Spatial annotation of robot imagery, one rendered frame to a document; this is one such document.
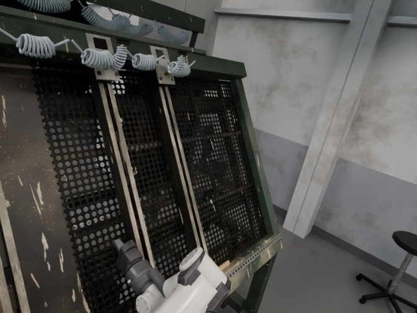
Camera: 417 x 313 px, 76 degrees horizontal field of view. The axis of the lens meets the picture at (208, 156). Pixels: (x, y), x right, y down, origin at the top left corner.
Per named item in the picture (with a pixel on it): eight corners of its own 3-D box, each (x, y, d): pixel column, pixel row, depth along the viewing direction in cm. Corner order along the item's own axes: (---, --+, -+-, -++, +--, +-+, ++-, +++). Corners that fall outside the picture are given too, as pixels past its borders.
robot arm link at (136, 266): (132, 259, 101) (150, 283, 95) (108, 271, 94) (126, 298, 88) (139, 236, 96) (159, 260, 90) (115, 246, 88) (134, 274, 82)
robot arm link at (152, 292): (149, 282, 94) (169, 308, 89) (123, 295, 86) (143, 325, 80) (161, 259, 90) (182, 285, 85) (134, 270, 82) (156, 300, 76)
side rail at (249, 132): (260, 235, 189) (273, 235, 181) (223, 84, 191) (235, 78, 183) (265, 230, 195) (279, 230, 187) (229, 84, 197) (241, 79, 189)
